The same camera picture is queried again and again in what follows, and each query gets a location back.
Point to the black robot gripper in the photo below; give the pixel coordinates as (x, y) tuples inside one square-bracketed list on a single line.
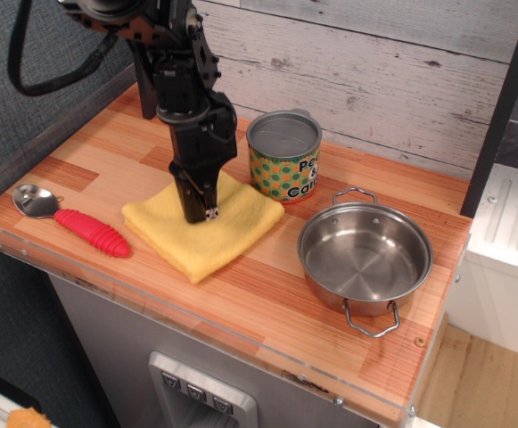
[(203, 141)]

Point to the yellow rag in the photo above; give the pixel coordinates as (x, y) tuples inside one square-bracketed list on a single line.
[(198, 250)]

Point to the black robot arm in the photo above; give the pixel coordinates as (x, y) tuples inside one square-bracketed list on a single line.
[(176, 72)]

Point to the peas and carrots can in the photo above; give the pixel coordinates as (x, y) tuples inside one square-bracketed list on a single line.
[(284, 149)]

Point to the clear acrylic table edge guard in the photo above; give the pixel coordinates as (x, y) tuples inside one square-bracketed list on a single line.
[(259, 308)]

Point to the grey toy kitchen cabinet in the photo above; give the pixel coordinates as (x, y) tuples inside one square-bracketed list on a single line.
[(119, 341)]

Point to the stainless steel pot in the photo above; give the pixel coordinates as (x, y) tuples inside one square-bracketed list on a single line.
[(365, 260)]

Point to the silver control panel with buttons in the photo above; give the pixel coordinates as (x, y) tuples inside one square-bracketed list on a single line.
[(191, 398)]

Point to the dark grey left post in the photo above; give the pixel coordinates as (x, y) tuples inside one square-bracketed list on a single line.
[(144, 67)]

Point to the dark grey post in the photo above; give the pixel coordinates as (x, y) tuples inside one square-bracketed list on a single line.
[(144, 67), (493, 138)]

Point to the red handled metal spoon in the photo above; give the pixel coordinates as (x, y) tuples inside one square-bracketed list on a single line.
[(36, 202)]

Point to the black strap orange object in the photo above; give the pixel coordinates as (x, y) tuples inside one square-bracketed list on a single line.
[(19, 409)]

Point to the dark grey right post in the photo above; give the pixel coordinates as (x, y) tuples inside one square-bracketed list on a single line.
[(493, 138)]

